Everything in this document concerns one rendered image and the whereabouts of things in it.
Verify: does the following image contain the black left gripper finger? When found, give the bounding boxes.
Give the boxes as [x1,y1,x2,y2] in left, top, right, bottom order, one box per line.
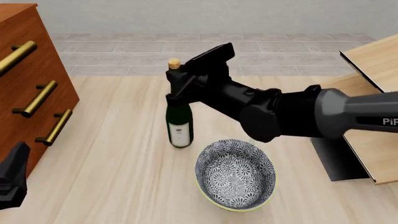
[0,141,31,185]

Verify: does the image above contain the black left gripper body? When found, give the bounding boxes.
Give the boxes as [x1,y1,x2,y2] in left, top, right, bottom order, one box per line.
[0,178,29,210]

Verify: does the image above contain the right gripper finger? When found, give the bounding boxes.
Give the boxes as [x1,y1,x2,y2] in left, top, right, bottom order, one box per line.
[165,78,200,104]
[165,68,195,82]

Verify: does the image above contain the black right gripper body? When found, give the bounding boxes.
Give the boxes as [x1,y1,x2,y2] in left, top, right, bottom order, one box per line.
[185,60,231,104]

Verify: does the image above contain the dark green wine bottle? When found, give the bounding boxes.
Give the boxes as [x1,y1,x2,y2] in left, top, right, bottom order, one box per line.
[165,57,195,149]

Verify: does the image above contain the blue patterned bowl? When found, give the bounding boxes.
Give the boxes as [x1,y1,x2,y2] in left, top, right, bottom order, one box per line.
[195,138,277,213]

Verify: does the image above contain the wooden cabinet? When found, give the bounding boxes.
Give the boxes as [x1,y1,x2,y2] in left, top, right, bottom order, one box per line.
[0,3,80,180]

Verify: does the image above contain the short brass cabinet handle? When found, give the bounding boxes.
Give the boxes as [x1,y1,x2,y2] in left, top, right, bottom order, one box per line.
[34,108,74,147]

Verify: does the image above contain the medium brass cabinet handle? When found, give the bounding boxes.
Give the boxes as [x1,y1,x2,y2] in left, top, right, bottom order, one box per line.
[11,80,59,118]

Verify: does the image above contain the long brass cabinet handle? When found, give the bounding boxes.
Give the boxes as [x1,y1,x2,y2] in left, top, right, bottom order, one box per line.
[0,40,39,76]

